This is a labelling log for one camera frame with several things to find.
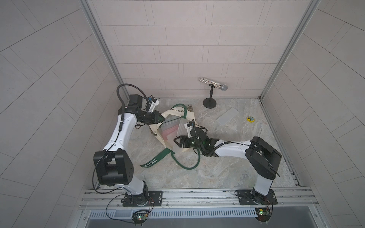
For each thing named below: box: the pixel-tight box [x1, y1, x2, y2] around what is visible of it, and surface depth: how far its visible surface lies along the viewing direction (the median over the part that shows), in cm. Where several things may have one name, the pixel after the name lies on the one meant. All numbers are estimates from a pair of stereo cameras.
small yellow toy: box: [246, 116, 255, 123], surface depth 104 cm
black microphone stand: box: [202, 84, 217, 109], surface depth 114 cm
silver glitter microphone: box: [199, 76, 228, 92], surface depth 98 cm
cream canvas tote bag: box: [140, 103, 201, 171], surface depth 86 cm
